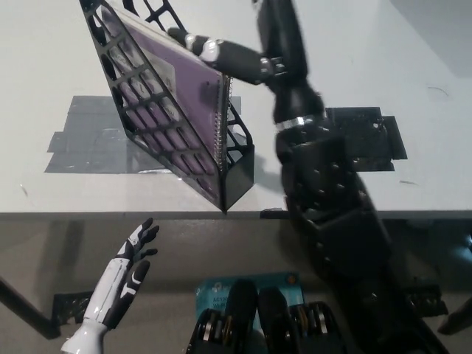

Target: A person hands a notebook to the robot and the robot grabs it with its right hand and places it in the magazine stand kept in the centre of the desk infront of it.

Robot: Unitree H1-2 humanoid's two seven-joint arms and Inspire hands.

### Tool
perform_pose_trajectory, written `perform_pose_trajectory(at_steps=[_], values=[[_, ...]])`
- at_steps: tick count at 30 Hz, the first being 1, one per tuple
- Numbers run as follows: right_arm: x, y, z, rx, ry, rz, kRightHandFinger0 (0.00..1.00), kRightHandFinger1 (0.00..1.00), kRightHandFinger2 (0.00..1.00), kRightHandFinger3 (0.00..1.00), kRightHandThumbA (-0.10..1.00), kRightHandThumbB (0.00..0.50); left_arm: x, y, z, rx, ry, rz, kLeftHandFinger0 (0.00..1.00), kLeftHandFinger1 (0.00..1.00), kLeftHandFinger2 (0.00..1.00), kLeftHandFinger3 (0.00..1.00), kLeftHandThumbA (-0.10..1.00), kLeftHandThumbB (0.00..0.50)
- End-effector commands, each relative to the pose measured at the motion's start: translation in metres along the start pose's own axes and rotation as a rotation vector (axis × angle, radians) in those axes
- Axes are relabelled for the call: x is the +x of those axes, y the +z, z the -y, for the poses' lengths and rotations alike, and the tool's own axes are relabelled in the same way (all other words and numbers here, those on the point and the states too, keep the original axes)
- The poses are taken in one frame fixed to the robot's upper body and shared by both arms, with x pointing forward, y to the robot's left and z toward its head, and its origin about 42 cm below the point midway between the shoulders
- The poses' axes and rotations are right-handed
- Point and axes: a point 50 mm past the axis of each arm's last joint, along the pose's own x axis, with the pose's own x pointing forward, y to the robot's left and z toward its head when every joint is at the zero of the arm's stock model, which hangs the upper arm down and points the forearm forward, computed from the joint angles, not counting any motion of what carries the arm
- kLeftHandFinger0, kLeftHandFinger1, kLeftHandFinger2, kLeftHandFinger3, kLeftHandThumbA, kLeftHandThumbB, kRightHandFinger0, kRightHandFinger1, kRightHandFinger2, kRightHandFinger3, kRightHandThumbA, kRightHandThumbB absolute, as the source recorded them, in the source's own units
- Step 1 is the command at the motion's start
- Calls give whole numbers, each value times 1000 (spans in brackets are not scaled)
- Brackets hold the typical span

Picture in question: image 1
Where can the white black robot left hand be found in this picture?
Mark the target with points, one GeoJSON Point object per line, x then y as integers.
{"type": "Point", "coordinates": [123, 280]}

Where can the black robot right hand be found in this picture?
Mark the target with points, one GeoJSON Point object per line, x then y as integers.
{"type": "Point", "coordinates": [291, 73]}

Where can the purple spiral notebook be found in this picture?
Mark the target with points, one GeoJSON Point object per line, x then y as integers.
{"type": "Point", "coordinates": [184, 103]}

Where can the black mesh magazine stand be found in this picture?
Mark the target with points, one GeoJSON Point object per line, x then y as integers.
{"type": "Point", "coordinates": [236, 177]}

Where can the teal cardboard box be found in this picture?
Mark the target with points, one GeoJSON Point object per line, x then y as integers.
{"type": "Point", "coordinates": [215, 293]}

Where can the small black tape piece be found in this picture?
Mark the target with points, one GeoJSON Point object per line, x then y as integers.
{"type": "Point", "coordinates": [272, 213]}

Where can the grey tape patch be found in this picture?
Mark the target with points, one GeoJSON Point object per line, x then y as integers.
{"type": "Point", "coordinates": [88, 144]}

